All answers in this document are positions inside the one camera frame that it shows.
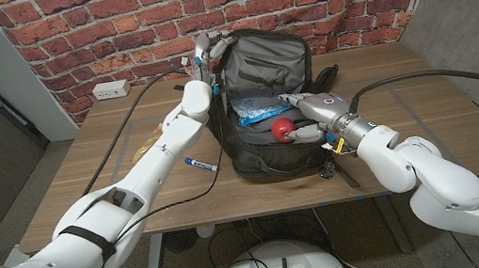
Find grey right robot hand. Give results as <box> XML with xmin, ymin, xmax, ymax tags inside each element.
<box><xmin>278</xmin><ymin>82</ymin><xmax>359</xmax><ymax>147</ymax></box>

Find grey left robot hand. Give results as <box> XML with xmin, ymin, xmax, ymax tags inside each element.
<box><xmin>185</xmin><ymin>27</ymin><xmax>246</xmax><ymax>87</ymax></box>

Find red ball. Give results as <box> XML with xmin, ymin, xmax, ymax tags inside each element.
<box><xmin>269</xmin><ymin>116</ymin><xmax>299</xmax><ymax>146</ymax></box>

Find black backpack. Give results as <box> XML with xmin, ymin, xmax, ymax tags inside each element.
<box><xmin>167</xmin><ymin>15</ymin><xmax>358</xmax><ymax>212</ymax></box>

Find blue and white marker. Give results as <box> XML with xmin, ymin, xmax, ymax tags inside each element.
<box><xmin>184</xmin><ymin>151</ymin><xmax>220</xmax><ymax>178</ymax></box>

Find blue and white plastic package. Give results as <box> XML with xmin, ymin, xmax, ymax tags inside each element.
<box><xmin>229</xmin><ymin>88</ymin><xmax>298</xmax><ymax>130</ymax></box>

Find red brick print backdrop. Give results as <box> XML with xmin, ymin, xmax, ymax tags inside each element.
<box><xmin>0</xmin><ymin>0</ymin><xmax>457</xmax><ymax>137</ymax></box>

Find white power outlet box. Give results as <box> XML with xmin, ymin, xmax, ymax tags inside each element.
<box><xmin>90</xmin><ymin>78</ymin><xmax>133</xmax><ymax>102</ymax></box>

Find golden plastic wrapper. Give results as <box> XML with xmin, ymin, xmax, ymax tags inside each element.
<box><xmin>126</xmin><ymin>121</ymin><xmax>171</xmax><ymax>166</ymax></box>

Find dark table leg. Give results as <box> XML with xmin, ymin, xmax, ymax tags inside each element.
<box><xmin>374</xmin><ymin>192</ymin><xmax>414</xmax><ymax>258</ymax></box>

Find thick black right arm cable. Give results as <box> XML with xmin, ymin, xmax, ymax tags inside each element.
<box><xmin>344</xmin><ymin>62</ymin><xmax>479</xmax><ymax>123</ymax></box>

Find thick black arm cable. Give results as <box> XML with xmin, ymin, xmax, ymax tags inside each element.
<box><xmin>344</xmin><ymin>62</ymin><xmax>479</xmax><ymax>123</ymax></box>
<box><xmin>65</xmin><ymin>67</ymin><xmax>207</xmax><ymax>199</ymax></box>

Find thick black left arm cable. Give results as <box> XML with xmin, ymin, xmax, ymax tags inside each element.
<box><xmin>65</xmin><ymin>67</ymin><xmax>207</xmax><ymax>199</ymax></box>

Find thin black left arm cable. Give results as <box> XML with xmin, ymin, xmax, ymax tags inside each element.
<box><xmin>103</xmin><ymin>143</ymin><xmax>237</xmax><ymax>243</ymax></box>

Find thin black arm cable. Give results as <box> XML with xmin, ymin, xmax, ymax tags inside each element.
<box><xmin>103</xmin><ymin>143</ymin><xmax>237</xmax><ymax>243</ymax></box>
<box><xmin>448</xmin><ymin>228</ymin><xmax>479</xmax><ymax>268</ymax></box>

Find black floor cable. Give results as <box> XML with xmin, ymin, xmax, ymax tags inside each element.
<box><xmin>204</xmin><ymin>219</ymin><xmax>273</xmax><ymax>268</ymax></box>

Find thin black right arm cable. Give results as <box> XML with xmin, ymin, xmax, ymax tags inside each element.
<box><xmin>448</xmin><ymin>228</ymin><xmax>479</xmax><ymax>268</ymax></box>

